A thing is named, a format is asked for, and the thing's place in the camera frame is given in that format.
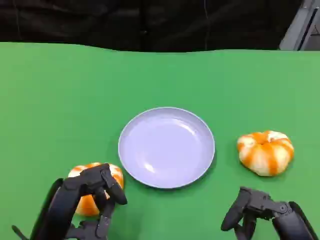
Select green table cloth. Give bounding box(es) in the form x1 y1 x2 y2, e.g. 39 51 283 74
0 41 320 240

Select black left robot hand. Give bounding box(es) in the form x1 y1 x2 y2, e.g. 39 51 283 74
29 163 128 240

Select orange and white bread roll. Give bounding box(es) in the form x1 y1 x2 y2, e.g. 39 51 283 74
236 130 295 177
67 162 125 217

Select lilac plate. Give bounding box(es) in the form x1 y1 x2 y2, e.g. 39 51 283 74
118 106 216 190

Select black backdrop cloth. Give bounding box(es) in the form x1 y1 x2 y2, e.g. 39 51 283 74
0 0 302 53

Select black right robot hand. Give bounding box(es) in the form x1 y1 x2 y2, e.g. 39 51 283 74
220 186 318 240

